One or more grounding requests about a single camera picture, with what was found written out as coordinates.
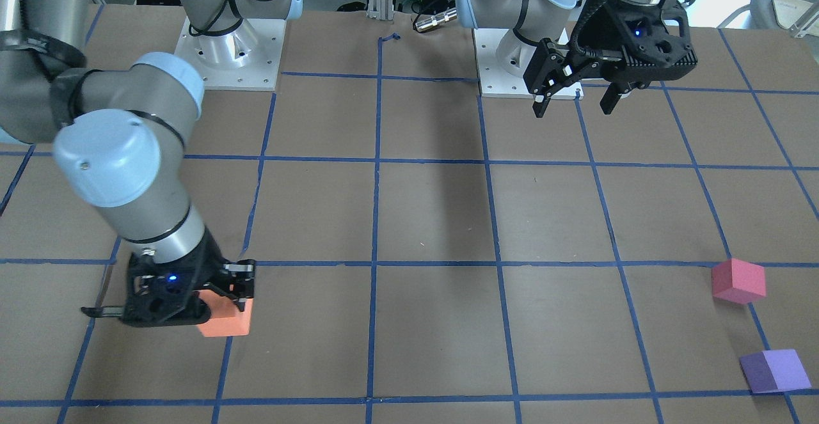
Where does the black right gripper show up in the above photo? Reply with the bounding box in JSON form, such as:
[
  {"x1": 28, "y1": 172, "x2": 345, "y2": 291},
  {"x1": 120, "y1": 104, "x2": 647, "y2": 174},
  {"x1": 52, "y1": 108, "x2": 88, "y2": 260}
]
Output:
[{"x1": 80, "y1": 230, "x2": 257, "y2": 327}]

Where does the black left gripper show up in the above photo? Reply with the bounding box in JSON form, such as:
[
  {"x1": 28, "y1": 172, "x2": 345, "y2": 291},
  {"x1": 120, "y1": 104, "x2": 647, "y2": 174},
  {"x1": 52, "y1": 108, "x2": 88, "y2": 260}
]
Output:
[{"x1": 523, "y1": 0, "x2": 698, "y2": 118}]

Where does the orange foam block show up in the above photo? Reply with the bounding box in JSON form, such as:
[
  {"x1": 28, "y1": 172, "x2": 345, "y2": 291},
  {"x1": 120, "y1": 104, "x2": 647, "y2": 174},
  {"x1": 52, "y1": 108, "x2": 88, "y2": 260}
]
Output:
[{"x1": 196, "y1": 290, "x2": 254, "y2": 337}]

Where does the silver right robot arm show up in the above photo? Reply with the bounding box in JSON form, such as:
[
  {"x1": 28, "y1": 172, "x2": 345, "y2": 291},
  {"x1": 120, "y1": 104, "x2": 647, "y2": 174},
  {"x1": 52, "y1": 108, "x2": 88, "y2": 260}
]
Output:
[{"x1": 2, "y1": 0, "x2": 255, "y2": 336}]

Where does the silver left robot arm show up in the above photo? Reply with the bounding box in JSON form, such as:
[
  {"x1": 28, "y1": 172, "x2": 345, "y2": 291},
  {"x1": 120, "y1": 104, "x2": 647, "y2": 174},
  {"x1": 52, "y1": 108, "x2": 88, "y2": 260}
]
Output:
[{"x1": 456, "y1": 0, "x2": 698, "y2": 118}]

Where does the brown paper table cover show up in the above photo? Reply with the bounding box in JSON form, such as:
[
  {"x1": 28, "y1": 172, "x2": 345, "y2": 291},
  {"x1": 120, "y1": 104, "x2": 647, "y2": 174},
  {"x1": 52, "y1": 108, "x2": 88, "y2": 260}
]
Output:
[{"x1": 1, "y1": 12, "x2": 818, "y2": 423}]

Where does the pink foam block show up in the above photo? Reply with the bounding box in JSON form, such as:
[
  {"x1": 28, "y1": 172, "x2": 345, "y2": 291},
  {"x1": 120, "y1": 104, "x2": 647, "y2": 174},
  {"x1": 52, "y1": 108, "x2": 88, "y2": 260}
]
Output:
[{"x1": 711, "y1": 258, "x2": 767, "y2": 304}]

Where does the purple foam block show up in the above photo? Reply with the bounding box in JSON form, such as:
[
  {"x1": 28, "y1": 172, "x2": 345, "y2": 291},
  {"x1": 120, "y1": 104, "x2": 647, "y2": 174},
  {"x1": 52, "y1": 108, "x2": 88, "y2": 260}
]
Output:
[{"x1": 739, "y1": 349, "x2": 811, "y2": 394}]

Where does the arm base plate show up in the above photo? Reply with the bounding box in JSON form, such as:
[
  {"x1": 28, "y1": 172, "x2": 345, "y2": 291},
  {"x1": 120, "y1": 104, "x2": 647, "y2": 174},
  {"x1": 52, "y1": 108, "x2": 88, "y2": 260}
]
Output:
[
  {"x1": 173, "y1": 19, "x2": 287, "y2": 91},
  {"x1": 472, "y1": 24, "x2": 584, "y2": 99}
]

